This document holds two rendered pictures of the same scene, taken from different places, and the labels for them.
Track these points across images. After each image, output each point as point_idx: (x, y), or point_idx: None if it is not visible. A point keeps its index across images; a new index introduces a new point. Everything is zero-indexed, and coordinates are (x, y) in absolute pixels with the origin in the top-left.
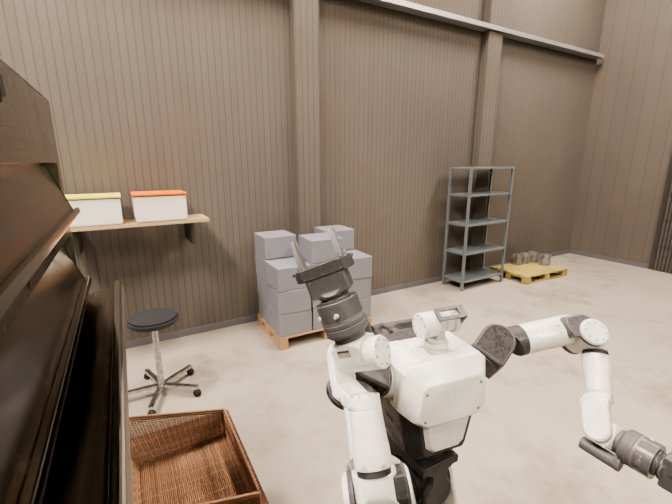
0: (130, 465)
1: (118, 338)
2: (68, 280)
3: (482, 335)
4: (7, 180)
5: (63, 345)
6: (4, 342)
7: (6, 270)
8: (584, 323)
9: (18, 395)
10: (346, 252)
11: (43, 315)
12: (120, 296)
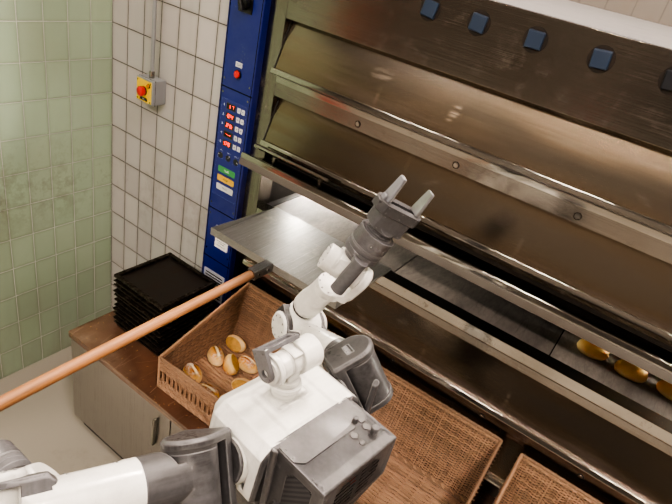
0: (426, 257)
1: (579, 318)
2: None
3: (217, 431)
4: (660, 161)
5: (579, 289)
6: (524, 213)
7: (511, 160)
8: (14, 470)
9: (488, 223)
10: (383, 196)
11: (598, 264)
12: None
